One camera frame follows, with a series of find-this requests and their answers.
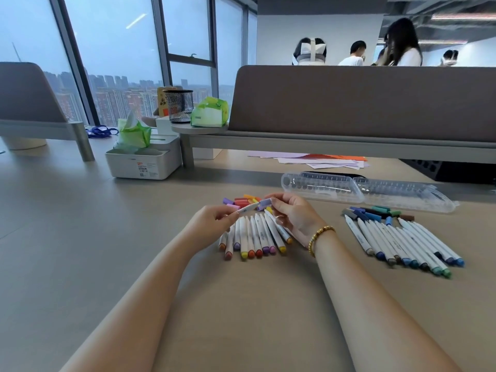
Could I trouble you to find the person's left hand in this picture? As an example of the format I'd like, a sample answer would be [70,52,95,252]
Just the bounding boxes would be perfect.
[182,205,241,256]

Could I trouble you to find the person's right hand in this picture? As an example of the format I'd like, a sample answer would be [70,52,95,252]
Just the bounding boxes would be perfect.
[265,192,328,249]

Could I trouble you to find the person's right forearm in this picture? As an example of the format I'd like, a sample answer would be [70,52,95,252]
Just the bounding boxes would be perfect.
[309,228,462,372]

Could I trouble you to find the papers with orange sheet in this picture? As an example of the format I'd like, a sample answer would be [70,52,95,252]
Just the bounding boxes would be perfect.
[277,157,371,170]

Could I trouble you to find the white cylindrical container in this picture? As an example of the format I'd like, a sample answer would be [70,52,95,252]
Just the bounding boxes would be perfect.
[1,136,48,151]

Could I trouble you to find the white desk organizer box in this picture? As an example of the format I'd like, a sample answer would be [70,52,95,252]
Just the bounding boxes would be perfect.
[105,133,183,181]

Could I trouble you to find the group of warm-coloured white markers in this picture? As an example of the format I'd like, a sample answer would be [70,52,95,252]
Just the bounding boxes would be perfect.
[218,207,295,261]

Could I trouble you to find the orange paper sheet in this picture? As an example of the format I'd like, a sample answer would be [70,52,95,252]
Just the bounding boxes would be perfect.
[302,153,367,162]

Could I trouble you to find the clear plastic marker case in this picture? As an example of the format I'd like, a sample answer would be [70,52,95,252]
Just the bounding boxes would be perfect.
[281,172,460,214]

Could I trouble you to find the black mesh pen holder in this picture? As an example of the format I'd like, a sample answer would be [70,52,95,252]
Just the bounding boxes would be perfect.
[162,88,194,124]

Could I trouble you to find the crumpled green tissue pack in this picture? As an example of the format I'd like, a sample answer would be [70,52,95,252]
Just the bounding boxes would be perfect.
[116,107,152,150]

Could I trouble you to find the dark window frame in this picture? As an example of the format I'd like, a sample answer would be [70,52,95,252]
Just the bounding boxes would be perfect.
[48,0,258,127]

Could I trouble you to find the small white box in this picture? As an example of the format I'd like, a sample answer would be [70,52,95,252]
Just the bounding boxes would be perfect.
[155,115,179,136]

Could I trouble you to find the lilac paper sheet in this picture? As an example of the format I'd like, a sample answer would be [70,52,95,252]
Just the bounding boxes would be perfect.
[247,150,311,160]

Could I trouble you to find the grey desk riser shelf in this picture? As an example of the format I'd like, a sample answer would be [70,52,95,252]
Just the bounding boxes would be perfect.
[172,122,496,169]
[0,119,96,163]

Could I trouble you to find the person's left forearm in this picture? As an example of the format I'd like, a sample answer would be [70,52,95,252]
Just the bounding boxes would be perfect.
[60,232,194,372]

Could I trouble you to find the blue lanyard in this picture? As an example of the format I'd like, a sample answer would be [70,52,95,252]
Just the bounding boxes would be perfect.
[85,125,119,139]

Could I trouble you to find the black smartphone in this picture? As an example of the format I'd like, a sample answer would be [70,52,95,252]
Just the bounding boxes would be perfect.
[302,170,367,179]

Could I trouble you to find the group of warm-coloured marker caps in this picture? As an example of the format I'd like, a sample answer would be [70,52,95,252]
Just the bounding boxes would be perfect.
[223,194,261,210]

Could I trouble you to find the yellow carton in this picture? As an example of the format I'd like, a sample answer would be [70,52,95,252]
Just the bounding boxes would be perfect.
[156,86,183,117]

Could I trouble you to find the gold bead bracelet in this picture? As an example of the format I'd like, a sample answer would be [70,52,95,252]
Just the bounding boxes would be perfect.
[308,225,336,258]

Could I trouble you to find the group of cool-coloured white markers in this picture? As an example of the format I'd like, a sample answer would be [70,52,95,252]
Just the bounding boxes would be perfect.
[344,214,466,279]

